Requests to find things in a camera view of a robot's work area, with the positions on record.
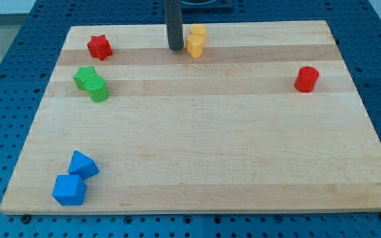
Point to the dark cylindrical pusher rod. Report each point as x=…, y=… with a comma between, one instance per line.
x=174, y=24

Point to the yellow heart block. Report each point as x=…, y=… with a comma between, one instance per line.
x=195, y=45

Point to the yellow hexagon block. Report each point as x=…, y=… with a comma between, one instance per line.
x=200, y=30

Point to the red star block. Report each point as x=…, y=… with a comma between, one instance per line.
x=99, y=47

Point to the green star block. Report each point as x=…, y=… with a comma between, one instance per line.
x=82, y=75

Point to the green cylinder block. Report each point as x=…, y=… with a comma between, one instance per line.
x=97, y=88

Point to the wooden board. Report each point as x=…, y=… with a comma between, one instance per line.
x=224, y=133

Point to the red cylinder block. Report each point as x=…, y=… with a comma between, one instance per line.
x=306, y=79

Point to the blue triangle block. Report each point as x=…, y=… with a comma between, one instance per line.
x=82, y=165

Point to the blue cube block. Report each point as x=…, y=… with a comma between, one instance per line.
x=69, y=190

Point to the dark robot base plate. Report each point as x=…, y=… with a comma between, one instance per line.
x=206, y=4

